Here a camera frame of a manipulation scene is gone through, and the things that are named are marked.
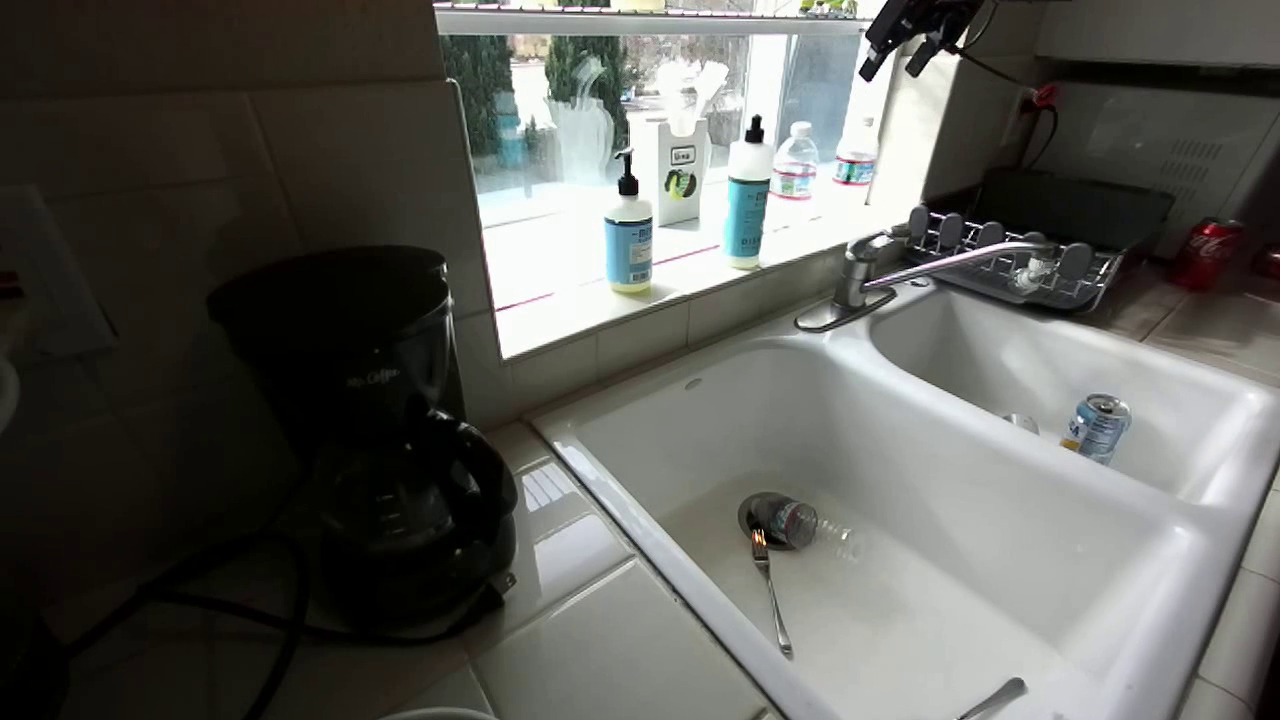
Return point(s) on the white carton with green print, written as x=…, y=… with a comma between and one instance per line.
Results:
x=678, y=167

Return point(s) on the metal sink drain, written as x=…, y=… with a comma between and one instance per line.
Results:
x=780, y=517

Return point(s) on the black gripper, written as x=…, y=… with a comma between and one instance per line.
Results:
x=935, y=14

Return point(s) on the small blue pump soap bottle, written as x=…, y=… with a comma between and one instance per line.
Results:
x=631, y=246

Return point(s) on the black drip coffee maker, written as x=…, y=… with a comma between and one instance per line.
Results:
x=342, y=320

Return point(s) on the white bowl rim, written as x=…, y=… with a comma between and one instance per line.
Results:
x=442, y=714

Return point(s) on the metal spoon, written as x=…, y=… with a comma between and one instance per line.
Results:
x=771, y=592

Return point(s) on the blue drink can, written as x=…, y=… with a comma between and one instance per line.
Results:
x=1097, y=424

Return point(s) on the red round object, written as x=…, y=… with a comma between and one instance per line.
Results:
x=1211, y=255

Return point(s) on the white window frame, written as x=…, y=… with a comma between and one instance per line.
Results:
x=642, y=22

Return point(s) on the tall teal label soap bottle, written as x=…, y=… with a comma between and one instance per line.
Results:
x=747, y=206

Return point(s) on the grey plastic drying rack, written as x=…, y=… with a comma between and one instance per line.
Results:
x=1025, y=273

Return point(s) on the black drying mat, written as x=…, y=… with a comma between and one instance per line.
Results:
x=1083, y=206

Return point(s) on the chrome sink faucet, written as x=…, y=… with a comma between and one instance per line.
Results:
x=867, y=273

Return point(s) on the white double basin sink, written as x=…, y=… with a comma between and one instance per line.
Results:
x=935, y=587

